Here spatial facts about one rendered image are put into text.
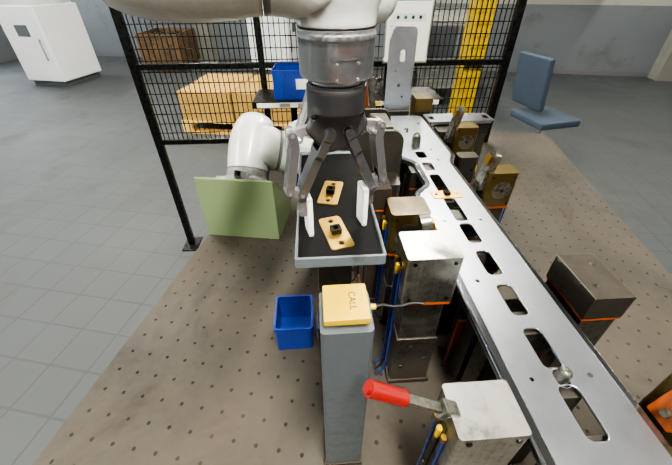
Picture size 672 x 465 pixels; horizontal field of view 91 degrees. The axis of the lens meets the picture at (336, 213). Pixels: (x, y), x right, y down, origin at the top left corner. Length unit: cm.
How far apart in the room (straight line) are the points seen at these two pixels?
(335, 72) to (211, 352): 80
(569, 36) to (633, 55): 118
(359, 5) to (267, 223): 96
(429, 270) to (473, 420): 24
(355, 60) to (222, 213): 96
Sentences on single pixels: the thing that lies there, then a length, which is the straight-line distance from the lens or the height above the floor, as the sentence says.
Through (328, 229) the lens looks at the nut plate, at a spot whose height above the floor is 116.
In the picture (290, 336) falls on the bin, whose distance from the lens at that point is 91.
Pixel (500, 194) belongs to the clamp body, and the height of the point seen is 97.
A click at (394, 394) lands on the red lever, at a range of 44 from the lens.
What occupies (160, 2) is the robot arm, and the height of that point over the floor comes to 149.
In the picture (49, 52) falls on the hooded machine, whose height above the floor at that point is 52.
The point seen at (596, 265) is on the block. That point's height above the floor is 103.
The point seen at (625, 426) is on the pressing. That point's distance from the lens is 68.
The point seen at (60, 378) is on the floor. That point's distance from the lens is 213.
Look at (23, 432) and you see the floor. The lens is 205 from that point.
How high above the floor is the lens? 151
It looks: 36 degrees down
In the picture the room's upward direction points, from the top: straight up
